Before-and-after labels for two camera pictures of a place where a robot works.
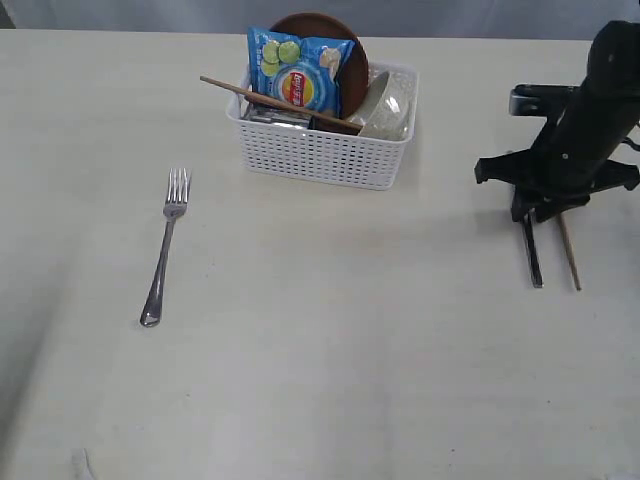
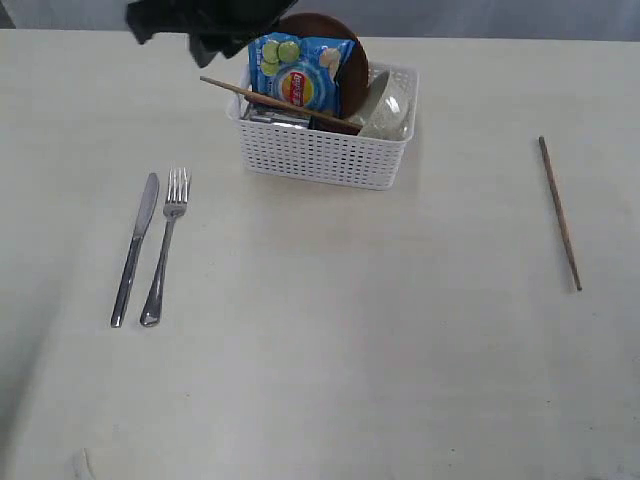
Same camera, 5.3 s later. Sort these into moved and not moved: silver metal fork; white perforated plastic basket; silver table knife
Moved: silver table knife
Not moved: white perforated plastic basket; silver metal fork
